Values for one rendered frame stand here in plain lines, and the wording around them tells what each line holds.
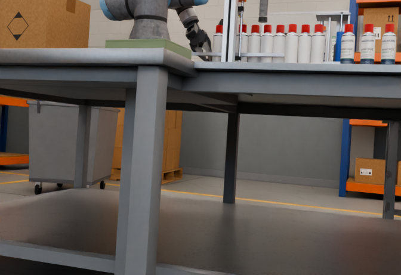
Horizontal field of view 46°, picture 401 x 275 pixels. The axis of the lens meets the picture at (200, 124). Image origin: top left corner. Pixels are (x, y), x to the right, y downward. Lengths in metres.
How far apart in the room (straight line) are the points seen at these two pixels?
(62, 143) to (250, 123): 3.11
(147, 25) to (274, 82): 0.53
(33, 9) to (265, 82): 0.96
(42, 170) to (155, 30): 2.73
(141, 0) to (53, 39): 0.38
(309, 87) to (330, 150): 5.00
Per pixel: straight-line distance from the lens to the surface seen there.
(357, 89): 1.33
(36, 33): 1.87
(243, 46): 1.98
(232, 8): 1.88
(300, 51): 1.95
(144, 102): 1.20
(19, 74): 1.47
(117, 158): 5.55
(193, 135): 6.75
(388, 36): 1.96
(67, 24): 1.92
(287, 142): 6.39
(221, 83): 1.37
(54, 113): 4.13
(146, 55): 1.19
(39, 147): 4.19
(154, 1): 1.68
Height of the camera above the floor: 0.63
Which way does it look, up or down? 1 degrees up
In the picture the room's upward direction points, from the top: 3 degrees clockwise
